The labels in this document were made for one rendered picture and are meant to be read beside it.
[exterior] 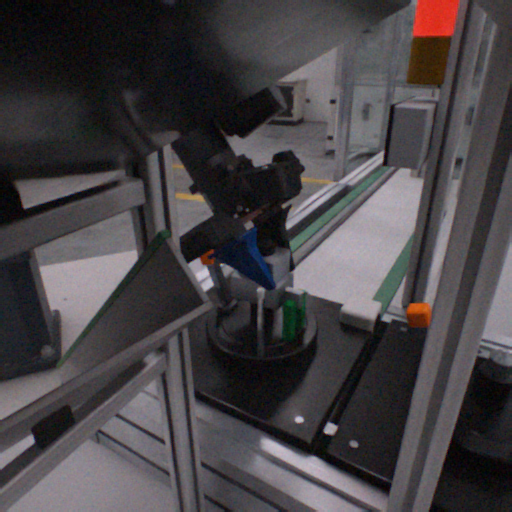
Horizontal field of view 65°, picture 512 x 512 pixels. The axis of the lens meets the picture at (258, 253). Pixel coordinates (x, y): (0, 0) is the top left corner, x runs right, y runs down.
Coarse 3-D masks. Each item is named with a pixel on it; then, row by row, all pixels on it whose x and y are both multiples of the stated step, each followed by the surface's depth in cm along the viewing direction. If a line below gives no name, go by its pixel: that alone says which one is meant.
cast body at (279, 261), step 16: (256, 240) 47; (272, 256) 46; (288, 256) 47; (272, 272) 45; (288, 272) 48; (240, 288) 48; (256, 288) 47; (288, 288) 47; (256, 304) 48; (272, 304) 46
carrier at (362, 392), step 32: (384, 352) 49; (416, 352) 49; (480, 352) 43; (384, 384) 44; (480, 384) 38; (352, 416) 40; (384, 416) 40; (480, 416) 38; (352, 448) 37; (384, 448) 37; (448, 448) 36; (480, 448) 35; (384, 480) 34; (448, 480) 34; (480, 480) 34
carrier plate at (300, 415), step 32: (320, 320) 55; (192, 352) 49; (320, 352) 49; (352, 352) 49; (224, 384) 44; (256, 384) 44; (288, 384) 44; (320, 384) 44; (256, 416) 40; (288, 416) 40; (320, 416) 40
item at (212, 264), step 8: (200, 256) 51; (208, 264) 51; (216, 264) 51; (216, 272) 51; (216, 280) 52; (224, 280) 52; (216, 288) 52; (224, 288) 52; (224, 296) 52; (224, 304) 52
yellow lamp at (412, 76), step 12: (420, 36) 45; (432, 36) 44; (444, 36) 44; (420, 48) 46; (432, 48) 45; (444, 48) 45; (408, 60) 48; (420, 60) 46; (432, 60) 45; (444, 60) 45; (408, 72) 48; (420, 72) 46; (432, 72) 46; (444, 72) 46
